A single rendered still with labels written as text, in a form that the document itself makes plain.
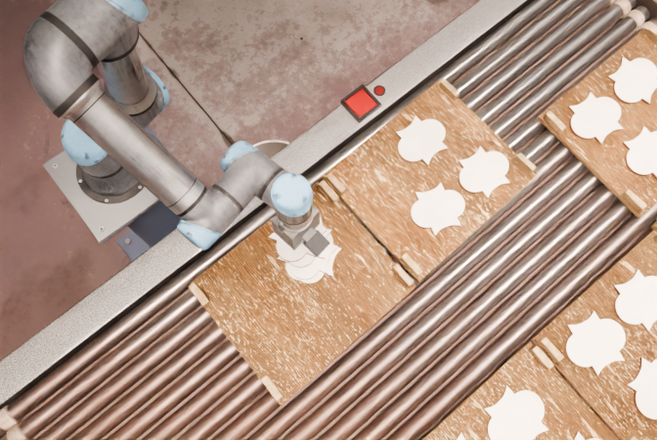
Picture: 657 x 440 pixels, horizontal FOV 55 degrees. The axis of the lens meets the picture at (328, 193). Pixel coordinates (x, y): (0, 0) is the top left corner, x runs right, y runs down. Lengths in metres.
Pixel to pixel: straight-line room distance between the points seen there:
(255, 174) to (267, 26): 1.73
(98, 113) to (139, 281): 0.56
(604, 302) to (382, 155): 0.63
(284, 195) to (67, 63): 0.43
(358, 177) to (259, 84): 1.25
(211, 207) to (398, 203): 0.54
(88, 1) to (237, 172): 0.39
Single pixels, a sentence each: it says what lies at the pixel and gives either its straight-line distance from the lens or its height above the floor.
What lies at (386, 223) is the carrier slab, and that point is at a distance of 1.54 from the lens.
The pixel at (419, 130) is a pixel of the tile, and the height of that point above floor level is 0.95.
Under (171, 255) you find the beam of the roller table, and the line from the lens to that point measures 1.58.
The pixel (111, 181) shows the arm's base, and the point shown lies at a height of 0.95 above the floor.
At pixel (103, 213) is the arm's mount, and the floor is 0.89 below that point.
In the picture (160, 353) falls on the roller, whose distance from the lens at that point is 1.55.
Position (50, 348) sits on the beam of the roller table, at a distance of 1.63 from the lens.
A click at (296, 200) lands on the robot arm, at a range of 1.17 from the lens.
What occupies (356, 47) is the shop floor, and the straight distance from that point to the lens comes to 2.83.
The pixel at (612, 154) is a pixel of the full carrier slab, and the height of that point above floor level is 0.94.
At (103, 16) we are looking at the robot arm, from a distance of 1.15.
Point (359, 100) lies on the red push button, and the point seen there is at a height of 0.93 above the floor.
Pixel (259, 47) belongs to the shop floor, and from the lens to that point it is 2.83.
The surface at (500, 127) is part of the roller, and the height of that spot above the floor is 0.92.
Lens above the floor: 2.42
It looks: 72 degrees down
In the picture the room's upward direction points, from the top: 2 degrees clockwise
